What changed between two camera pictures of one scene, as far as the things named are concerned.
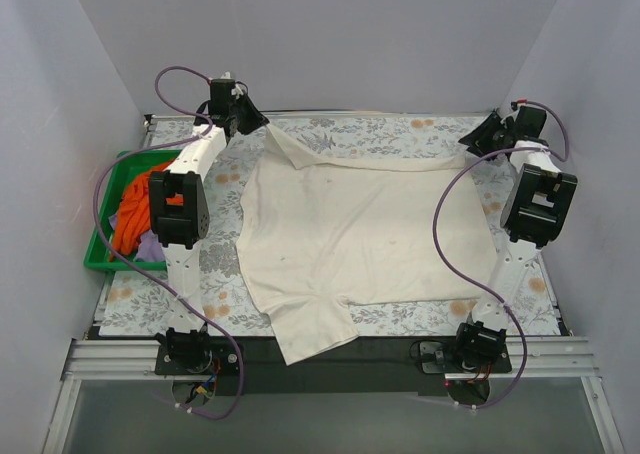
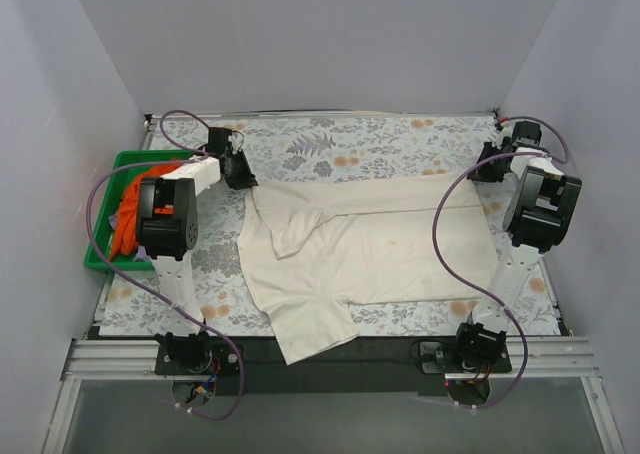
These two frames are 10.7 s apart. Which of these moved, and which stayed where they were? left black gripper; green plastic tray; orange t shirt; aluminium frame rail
Moved: left black gripper
Stayed: aluminium frame rail; orange t shirt; green plastic tray
